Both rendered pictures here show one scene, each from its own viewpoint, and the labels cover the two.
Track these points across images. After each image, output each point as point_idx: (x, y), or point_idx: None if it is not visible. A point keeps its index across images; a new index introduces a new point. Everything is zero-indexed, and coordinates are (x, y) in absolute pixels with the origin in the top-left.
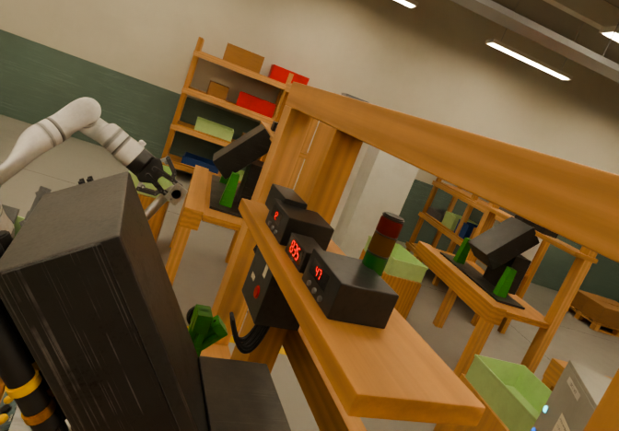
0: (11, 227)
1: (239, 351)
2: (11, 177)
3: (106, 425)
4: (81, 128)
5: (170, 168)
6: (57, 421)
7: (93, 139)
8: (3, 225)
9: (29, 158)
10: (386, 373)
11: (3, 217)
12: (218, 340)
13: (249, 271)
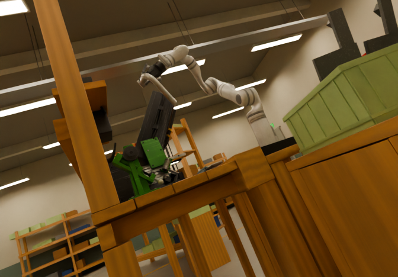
0: (234, 94)
1: (111, 161)
2: (200, 83)
3: None
4: (179, 60)
5: (144, 70)
6: None
7: (178, 60)
8: (227, 96)
9: (194, 77)
10: None
11: (224, 93)
12: (118, 167)
13: (109, 121)
